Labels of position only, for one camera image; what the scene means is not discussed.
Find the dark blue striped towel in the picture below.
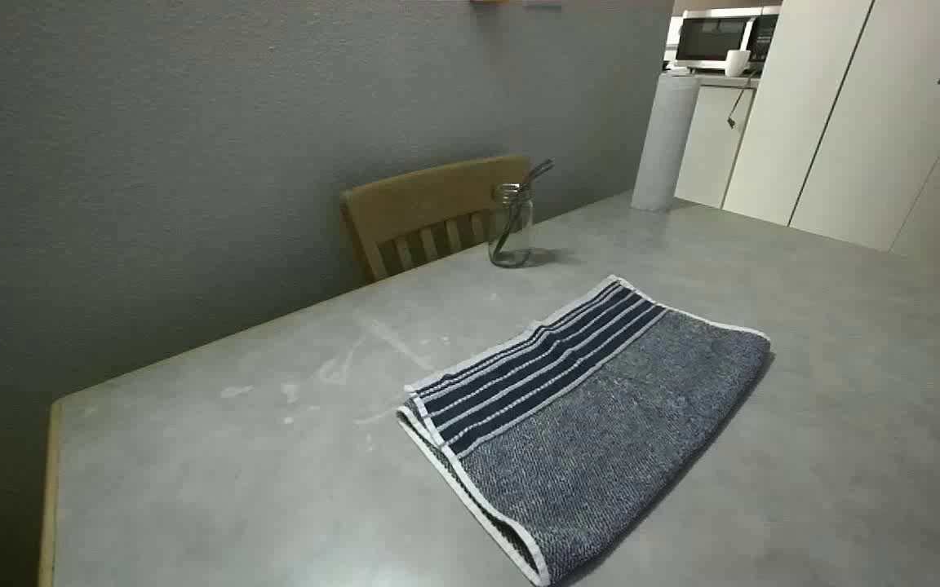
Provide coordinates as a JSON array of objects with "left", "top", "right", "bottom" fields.
[{"left": 397, "top": 274, "right": 775, "bottom": 587}]

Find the glass jar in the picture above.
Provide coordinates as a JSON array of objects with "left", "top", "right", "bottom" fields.
[{"left": 488, "top": 180, "right": 539, "bottom": 272}]

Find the wooden chair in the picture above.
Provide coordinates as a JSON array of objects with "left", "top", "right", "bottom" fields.
[{"left": 341, "top": 154, "right": 536, "bottom": 289}]

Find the metal utensil in jar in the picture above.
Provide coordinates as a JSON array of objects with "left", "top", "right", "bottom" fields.
[{"left": 497, "top": 157, "right": 560, "bottom": 260}]

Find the low white counter cabinet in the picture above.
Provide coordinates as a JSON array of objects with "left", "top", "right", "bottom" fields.
[{"left": 673, "top": 77, "right": 762, "bottom": 211}]

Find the microwave oven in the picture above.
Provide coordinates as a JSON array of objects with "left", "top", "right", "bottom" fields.
[{"left": 662, "top": 3, "right": 784, "bottom": 80}]

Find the white cup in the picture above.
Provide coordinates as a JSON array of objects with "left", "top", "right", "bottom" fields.
[{"left": 721, "top": 46, "right": 753, "bottom": 81}]

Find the tall white cabinet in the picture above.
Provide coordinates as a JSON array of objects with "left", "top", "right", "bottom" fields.
[{"left": 721, "top": 0, "right": 940, "bottom": 274}]

